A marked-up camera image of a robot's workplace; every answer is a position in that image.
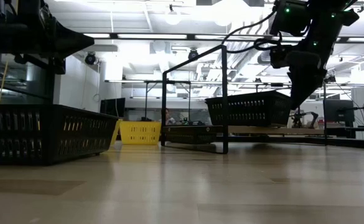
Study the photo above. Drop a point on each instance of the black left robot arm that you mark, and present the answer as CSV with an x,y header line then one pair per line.
x,y
1,34

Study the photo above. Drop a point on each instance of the black plastic basket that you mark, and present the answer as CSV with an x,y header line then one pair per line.
x,y
247,109
76,133

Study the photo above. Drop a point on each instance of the black ceiling spotlight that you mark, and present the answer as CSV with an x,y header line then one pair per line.
x,y
90,58
193,54

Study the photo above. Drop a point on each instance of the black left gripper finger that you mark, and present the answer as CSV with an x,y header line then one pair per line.
x,y
72,39

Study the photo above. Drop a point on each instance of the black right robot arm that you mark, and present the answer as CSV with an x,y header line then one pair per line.
x,y
324,18

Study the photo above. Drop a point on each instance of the black aluminium rig frame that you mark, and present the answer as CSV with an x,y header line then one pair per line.
x,y
340,143

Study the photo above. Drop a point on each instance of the background black table frame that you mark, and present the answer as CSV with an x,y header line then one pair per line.
x,y
169,81

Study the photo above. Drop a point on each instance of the thin yellow rod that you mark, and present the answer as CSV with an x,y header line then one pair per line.
x,y
2,82

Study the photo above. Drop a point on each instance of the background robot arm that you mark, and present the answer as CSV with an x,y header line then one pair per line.
x,y
312,115

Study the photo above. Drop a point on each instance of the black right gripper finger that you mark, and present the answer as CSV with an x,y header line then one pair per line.
x,y
304,90

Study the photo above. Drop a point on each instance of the ceiling light strip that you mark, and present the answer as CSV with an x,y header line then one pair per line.
x,y
152,36
97,35
363,40

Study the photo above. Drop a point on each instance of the black monitor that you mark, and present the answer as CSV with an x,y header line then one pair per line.
x,y
112,107
338,110

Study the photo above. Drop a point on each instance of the person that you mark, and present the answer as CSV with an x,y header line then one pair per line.
x,y
168,117

